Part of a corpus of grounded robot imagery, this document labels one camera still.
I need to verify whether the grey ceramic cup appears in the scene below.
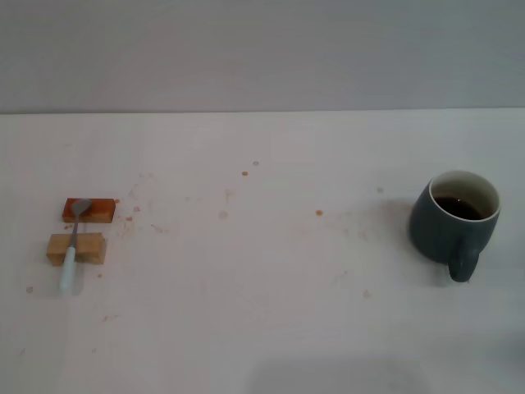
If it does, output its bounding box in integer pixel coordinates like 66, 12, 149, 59
408, 169, 502, 284

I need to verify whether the light tan wooden block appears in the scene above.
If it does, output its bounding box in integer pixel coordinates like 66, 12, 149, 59
45, 232, 108, 266

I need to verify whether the dark coffee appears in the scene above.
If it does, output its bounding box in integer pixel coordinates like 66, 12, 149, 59
433, 196, 491, 223

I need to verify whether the spoon with light blue handle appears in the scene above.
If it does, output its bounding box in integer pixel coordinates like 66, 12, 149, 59
58, 198, 94, 294

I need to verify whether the reddish brown wooden block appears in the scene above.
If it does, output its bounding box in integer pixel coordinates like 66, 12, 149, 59
62, 197, 117, 224

